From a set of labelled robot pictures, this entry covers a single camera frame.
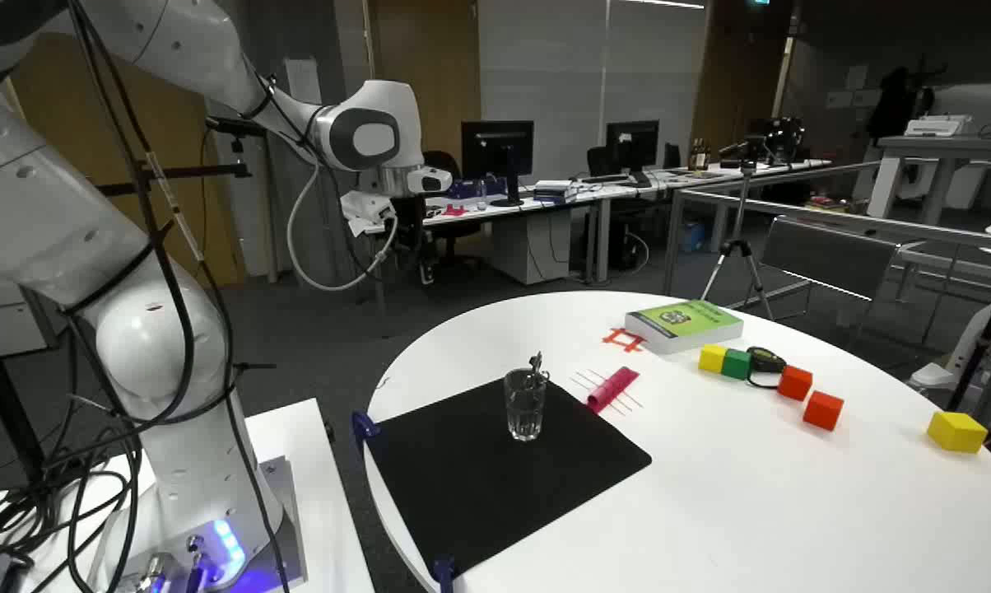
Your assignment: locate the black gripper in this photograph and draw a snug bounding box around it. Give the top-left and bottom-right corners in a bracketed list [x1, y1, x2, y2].
[388, 190, 434, 264]

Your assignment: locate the white robot base platform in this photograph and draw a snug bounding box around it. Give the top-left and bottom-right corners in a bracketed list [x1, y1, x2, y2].
[0, 394, 378, 593]

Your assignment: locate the clear glass cup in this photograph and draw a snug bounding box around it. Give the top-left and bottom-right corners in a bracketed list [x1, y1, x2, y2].
[500, 366, 552, 443]

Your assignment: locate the small black round object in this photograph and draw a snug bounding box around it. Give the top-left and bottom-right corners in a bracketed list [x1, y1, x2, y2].
[745, 342, 790, 374]

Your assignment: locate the black computer monitor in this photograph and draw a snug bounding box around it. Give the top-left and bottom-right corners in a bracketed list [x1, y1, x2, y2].
[601, 120, 663, 173]
[456, 120, 536, 208]

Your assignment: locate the white office desk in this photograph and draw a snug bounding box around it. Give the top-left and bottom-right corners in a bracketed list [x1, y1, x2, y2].
[417, 173, 678, 289]

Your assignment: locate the black rectangular mat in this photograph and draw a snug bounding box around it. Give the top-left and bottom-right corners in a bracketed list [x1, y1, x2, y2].
[363, 372, 655, 580]

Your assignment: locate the green book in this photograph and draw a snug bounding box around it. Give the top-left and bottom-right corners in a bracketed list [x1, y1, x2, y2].
[623, 297, 748, 358]

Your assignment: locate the small yellow cube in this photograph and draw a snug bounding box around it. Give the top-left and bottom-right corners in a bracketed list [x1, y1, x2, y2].
[697, 342, 729, 380]

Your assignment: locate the small green cube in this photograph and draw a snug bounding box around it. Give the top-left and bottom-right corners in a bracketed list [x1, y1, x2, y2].
[722, 346, 758, 381]

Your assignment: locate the orange cube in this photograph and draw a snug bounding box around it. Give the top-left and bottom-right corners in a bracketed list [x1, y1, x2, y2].
[800, 390, 845, 434]
[776, 362, 817, 402]

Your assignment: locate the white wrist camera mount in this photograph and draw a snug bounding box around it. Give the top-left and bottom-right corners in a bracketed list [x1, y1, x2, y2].
[338, 189, 398, 238]

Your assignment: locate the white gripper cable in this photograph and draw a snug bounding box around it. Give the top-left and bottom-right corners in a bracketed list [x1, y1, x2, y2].
[283, 160, 401, 297]

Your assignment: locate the small orange plastic frame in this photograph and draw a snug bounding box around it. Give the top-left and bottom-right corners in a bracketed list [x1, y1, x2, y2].
[600, 323, 646, 355]

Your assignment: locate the black camera tripod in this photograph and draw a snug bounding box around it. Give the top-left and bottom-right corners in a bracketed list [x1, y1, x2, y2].
[697, 160, 776, 323]

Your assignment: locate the grey panel in frame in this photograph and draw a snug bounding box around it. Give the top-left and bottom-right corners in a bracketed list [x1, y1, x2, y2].
[753, 212, 901, 303]

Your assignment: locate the grey metal frame enclosure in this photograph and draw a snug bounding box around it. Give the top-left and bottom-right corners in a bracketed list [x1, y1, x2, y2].
[665, 159, 991, 366]

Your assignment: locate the bundle of black cables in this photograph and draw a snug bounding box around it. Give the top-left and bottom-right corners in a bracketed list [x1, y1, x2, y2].
[0, 430, 152, 593]

